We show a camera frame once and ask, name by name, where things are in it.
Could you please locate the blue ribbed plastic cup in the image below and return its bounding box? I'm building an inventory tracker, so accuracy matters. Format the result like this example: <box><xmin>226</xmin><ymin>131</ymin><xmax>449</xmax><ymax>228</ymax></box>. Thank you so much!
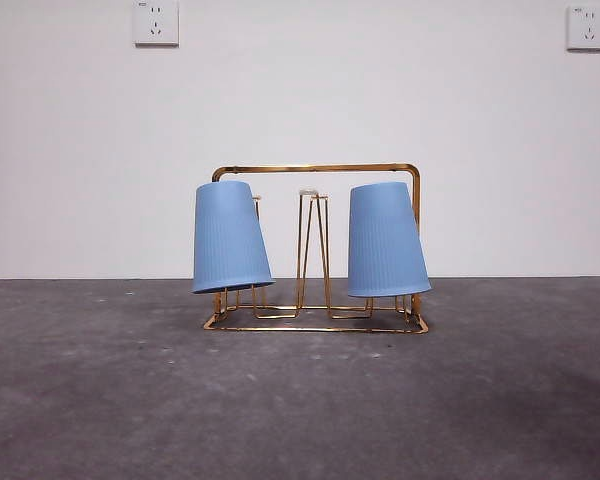
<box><xmin>190</xmin><ymin>180</ymin><xmax>275</xmax><ymax>295</ymax></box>
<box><xmin>347</xmin><ymin>181</ymin><xmax>432</xmax><ymax>299</ymax></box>

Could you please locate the gold wire cup rack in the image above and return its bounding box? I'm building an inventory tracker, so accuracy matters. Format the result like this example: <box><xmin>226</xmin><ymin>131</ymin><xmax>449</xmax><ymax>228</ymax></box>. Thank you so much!
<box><xmin>202</xmin><ymin>162</ymin><xmax>430</xmax><ymax>333</ymax></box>

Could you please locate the white wall socket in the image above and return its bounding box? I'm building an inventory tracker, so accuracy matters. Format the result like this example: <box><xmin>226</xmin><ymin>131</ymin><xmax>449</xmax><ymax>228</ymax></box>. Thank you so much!
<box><xmin>133</xmin><ymin>0</ymin><xmax>180</xmax><ymax>49</ymax></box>
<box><xmin>565</xmin><ymin>4</ymin><xmax>600</xmax><ymax>52</ymax></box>

